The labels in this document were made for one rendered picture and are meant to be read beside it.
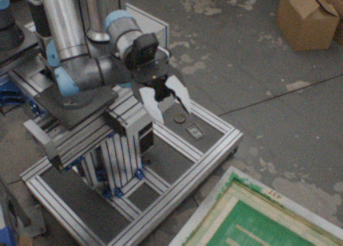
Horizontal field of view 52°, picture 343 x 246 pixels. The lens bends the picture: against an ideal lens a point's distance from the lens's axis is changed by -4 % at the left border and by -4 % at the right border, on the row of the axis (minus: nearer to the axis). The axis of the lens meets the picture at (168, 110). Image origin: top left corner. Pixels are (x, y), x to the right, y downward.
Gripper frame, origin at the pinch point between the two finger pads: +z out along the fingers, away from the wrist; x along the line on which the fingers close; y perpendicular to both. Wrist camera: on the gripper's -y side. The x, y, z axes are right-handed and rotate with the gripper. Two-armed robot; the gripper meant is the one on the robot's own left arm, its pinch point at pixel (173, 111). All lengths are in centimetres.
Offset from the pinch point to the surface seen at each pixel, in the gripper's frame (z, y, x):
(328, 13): -166, 161, -215
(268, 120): -100, 184, -106
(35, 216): -90, 158, 79
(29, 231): -80, 157, 85
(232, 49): -192, 187, -125
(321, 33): -161, 178, -207
